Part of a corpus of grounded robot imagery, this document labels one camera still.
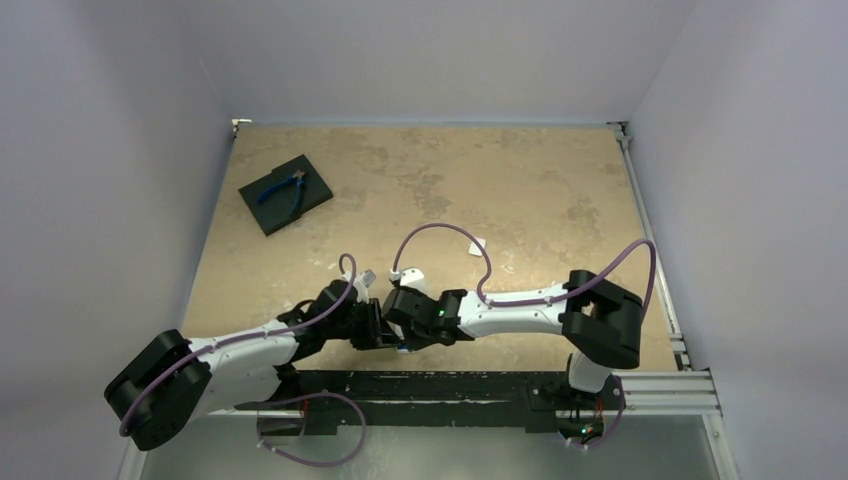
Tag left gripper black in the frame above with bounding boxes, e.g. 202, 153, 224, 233
324, 296, 400, 349

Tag white battery cover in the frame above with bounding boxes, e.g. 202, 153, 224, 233
468, 237, 486, 257

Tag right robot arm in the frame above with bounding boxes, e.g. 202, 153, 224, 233
381, 270, 644, 407

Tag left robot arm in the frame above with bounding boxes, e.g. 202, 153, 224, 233
104, 280, 398, 451

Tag black square pad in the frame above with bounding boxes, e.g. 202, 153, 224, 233
239, 155, 334, 236

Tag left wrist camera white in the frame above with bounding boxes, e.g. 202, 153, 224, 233
353, 269, 377, 291

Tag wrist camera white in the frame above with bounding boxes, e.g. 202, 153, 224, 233
389, 267, 427, 293
353, 269, 377, 291

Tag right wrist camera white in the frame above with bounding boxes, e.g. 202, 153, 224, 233
389, 267, 427, 293

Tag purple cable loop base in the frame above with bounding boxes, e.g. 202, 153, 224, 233
256, 391, 367, 468

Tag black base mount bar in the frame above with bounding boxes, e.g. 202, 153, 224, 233
239, 366, 626, 442

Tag blue handled pliers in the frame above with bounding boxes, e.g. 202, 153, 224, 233
256, 170, 306, 218

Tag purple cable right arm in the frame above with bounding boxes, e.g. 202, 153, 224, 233
392, 223, 658, 452

